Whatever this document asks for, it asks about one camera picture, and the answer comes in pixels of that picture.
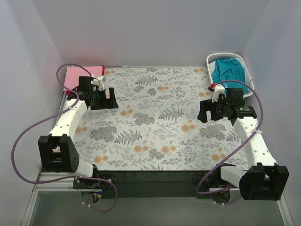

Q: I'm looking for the pink t shirt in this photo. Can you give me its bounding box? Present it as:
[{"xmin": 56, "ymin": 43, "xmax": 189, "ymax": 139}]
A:
[{"xmin": 64, "ymin": 65, "xmax": 102, "ymax": 92}]

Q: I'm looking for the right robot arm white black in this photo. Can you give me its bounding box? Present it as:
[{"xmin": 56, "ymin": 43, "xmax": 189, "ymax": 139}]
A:
[{"xmin": 198, "ymin": 85, "xmax": 289, "ymax": 201}]

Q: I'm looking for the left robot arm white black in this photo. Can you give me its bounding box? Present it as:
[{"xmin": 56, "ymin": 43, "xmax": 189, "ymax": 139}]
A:
[{"xmin": 38, "ymin": 76, "xmax": 119, "ymax": 188}]

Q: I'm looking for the teal t shirt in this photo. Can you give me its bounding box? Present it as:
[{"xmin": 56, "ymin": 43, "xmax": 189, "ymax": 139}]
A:
[{"xmin": 211, "ymin": 58, "xmax": 246, "ymax": 83}]

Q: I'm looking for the white laundry basket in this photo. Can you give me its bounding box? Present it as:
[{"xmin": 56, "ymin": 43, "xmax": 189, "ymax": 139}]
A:
[{"xmin": 206, "ymin": 53, "xmax": 254, "ymax": 98}]

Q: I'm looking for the floral table mat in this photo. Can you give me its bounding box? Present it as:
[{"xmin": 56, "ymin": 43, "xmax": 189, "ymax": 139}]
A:
[{"xmin": 46, "ymin": 67, "xmax": 265, "ymax": 172}]

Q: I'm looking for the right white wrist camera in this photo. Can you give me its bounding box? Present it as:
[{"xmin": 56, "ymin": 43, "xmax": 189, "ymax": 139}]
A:
[{"xmin": 208, "ymin": 83, "xmax": 225, "ymax": 103}]

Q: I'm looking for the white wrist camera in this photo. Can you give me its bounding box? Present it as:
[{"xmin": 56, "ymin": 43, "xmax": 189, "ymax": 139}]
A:
[
  {"xmin": 91, "ymin": 76, "xmax": 106, "ymax": 91},
  {"xmin": 208, "ymin": 83, "xmax": 225, "ymax": 103}
]

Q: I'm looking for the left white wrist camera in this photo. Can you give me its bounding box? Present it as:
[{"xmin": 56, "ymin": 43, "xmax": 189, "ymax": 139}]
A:
[{"xmin": 91, "ymin": 76, "xmax": 106, "ymax": 91}]

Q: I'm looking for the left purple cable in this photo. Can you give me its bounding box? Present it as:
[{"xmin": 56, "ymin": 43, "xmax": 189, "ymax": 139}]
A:
[{"xmin": 11, "ymin": 64, "xmax": 118, "ymax": 213}]

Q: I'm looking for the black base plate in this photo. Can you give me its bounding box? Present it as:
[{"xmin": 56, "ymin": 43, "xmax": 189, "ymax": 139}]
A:
[{"xmin": 72, "ymin": 170, "xmax": 232, "ymax": 203}]

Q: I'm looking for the aluminium frame rail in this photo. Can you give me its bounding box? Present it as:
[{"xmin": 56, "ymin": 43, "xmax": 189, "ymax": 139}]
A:
[{"xmin": 22, "ymin": 172, "xmax": 293, "ymax": 226}]

